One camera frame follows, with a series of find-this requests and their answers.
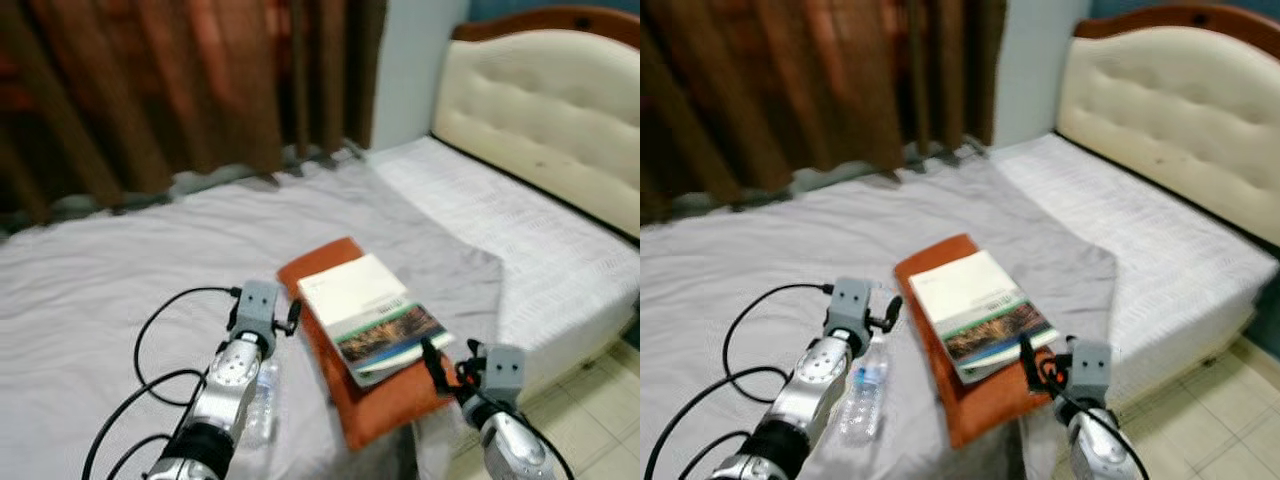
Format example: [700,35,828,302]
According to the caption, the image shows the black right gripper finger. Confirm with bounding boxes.
[1017,334,1047,387]
[421,338,453,393]

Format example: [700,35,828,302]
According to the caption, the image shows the white green lighting catalogue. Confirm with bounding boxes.
[908,250,1059,385]
[297,253,453,388]

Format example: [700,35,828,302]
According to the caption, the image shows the orange pillow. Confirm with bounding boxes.
[277,237,456,451]
[893,233,1066,449]

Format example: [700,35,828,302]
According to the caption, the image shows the clear plastic water bottle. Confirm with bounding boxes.
[838,335,891,446]
[243,355,283,449]

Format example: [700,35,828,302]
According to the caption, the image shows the grey bed sheet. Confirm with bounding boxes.
[0,150,506,480]
[640,155,1119,480]

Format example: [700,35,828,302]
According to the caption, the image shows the brown pleated curtain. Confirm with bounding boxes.
[0,0,389,226]
[640,0,1009,226]

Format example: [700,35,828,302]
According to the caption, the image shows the cream tufted wood-trimmed headboard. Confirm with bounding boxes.
[1055,3,1280,239]
[432,5,641,241]

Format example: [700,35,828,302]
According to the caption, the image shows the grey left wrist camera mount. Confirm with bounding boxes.
[228,280,283,351]
[825,277,873,336]

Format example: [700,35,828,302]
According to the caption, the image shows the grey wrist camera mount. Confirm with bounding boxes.
[1068,340,1114,406]
[825,277,873,336]
[480,345,528,406]
[228,280,283,351]

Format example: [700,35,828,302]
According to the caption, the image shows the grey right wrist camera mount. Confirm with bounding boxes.
[480,345,528,406]
[1068,340,1114,406]

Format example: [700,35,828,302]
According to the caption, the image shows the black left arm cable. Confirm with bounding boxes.
[105,433,171,480]
[680,430,751,480]
[645,366,791,480]
[133,286,244,406]
[722,283,833,404]
[82,368,206,480]

